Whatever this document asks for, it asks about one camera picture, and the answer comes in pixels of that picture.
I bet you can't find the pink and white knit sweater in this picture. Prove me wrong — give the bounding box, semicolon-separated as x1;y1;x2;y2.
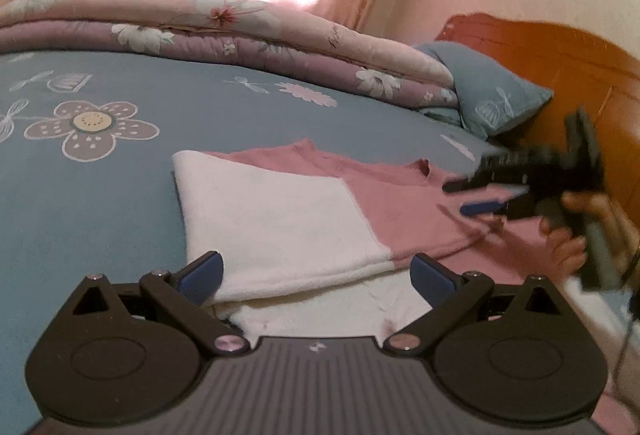
172;140;562;342

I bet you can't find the person's right hand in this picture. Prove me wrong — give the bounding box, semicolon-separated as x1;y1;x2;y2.
539;192;639;288

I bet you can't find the teal pillow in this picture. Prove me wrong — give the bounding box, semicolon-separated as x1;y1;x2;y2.
418;41;553;140

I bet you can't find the wooden headboard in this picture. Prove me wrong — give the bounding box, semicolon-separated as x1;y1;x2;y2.
437;14;640;221

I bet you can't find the teal floral bed sheet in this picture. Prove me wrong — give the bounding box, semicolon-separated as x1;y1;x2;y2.
0;50;640;435

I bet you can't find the folded floral quilt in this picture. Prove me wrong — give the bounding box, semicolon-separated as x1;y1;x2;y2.
1;0;459;109

